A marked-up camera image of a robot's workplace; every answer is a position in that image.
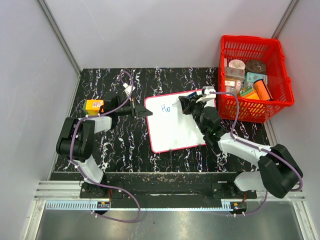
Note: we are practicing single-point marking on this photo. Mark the pink framed whiteboard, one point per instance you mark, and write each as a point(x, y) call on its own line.
point(170, 129)

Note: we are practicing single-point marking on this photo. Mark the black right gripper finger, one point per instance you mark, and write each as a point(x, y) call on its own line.
point(194, 96)
point(187, 107)

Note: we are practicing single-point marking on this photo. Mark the white cable duct rail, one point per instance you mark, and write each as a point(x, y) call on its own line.
point(159, 203)

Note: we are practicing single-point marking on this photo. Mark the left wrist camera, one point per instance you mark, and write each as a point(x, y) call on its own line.
point(128, 90)

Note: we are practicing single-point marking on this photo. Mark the white marker blue cap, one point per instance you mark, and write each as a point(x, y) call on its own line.
point(182, 98)

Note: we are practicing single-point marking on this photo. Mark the pink round roll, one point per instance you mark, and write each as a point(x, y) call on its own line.
point(237, 64)

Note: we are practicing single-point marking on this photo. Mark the pink snack box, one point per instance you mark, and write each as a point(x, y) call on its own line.
point(234, 73)

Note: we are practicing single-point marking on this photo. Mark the orange sponge pack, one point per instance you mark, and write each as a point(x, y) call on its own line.
point(92, 107)

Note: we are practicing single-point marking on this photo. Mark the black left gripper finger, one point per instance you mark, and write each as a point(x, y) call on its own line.
point(133, 102)
point(142, 112)

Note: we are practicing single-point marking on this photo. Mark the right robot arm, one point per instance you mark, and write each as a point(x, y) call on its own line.
point(278, 172)

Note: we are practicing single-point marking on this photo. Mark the teal small box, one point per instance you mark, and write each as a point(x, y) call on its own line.
point(251, 77)

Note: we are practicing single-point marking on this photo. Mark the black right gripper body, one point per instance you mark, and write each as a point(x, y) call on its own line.
point(196, 111)

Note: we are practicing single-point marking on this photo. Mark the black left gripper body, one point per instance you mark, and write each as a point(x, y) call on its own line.
point(125, 109)

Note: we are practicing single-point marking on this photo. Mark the orange cylinder can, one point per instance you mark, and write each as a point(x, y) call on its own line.
point(262, 90)

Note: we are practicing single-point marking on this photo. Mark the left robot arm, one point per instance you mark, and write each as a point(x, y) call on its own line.
point(76, 140)

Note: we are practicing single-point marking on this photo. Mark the red plastic basket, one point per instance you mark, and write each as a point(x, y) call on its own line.
point(239, 98)

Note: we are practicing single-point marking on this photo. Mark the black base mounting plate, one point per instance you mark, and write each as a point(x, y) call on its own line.
point(176, 185)

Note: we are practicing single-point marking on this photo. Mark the brown round tin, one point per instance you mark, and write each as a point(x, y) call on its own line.
point(256, 66)

